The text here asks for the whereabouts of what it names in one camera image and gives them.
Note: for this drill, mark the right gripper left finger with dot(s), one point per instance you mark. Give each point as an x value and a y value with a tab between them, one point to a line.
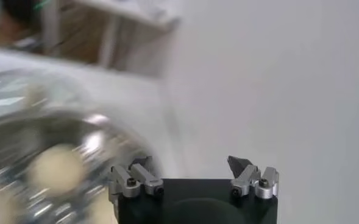
136	179

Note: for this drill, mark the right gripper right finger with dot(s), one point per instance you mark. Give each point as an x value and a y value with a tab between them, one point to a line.
249	178

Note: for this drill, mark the round glass pot lid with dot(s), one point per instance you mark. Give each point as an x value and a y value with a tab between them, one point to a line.
20	94

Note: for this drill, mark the stainless steel steamer basket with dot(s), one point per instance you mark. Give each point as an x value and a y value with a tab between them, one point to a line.
100	143

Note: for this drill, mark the white side desk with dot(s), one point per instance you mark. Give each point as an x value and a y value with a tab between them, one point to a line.
130	30

